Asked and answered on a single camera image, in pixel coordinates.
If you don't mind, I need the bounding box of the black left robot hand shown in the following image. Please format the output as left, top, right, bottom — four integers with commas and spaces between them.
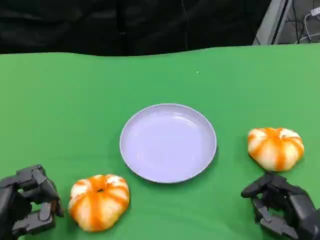
0, 164, 65, 240

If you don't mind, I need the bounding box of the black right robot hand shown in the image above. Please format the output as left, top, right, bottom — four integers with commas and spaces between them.
240, 171, 320, 240

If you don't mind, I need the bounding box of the orange and white bread roll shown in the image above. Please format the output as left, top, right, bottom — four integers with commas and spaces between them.
247, 127, 305, 172
67, 174, 131, 233

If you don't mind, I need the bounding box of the green table cloth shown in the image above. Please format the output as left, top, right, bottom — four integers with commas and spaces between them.
0, 42, 320, 240

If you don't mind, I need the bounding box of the lilac plate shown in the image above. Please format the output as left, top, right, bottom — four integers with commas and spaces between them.
119, 103, 218, 184

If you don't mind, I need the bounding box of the black backdrop curtain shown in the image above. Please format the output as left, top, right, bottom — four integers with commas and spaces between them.
0, 0, 273, 57

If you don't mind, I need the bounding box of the white cable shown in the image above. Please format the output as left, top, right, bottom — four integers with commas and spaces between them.
296, 12, 320, 44

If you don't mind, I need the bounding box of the black cable bundle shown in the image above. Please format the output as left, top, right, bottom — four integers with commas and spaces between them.
284, 14, 312, 45

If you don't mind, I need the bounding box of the grey metal frame post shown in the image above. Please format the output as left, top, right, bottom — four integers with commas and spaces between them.
252, 0, 293, 46

